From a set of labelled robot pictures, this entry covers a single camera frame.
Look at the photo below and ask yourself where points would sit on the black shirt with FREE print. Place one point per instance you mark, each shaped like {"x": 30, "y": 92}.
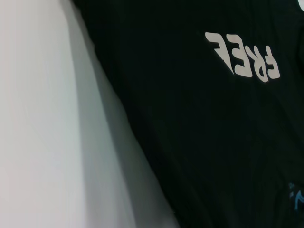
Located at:
{"x": 202, "y": 130}

